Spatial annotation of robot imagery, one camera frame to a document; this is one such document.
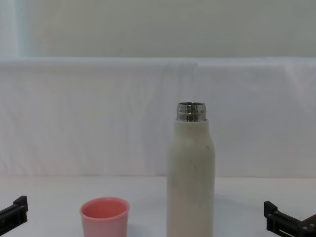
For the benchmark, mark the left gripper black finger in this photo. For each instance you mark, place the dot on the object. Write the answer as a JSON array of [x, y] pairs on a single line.
[[17, 211]]

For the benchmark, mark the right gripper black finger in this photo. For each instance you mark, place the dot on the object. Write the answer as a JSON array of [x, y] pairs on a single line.
[[279, 219]]

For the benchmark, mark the cream vacuum bottle steel neck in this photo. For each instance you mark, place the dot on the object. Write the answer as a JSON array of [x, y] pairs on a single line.
[[190, 172]]

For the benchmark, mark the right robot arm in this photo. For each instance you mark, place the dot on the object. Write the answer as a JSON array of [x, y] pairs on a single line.
[[310, 225]]

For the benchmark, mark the white table cloth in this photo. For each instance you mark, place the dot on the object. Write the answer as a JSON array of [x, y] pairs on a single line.
[[49, 192]]

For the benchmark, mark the pink plastic cup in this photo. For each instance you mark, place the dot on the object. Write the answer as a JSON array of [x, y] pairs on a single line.
[[105, 222]]

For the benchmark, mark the white curtain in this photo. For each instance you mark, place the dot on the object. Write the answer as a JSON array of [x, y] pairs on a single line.
[[74, 118]]

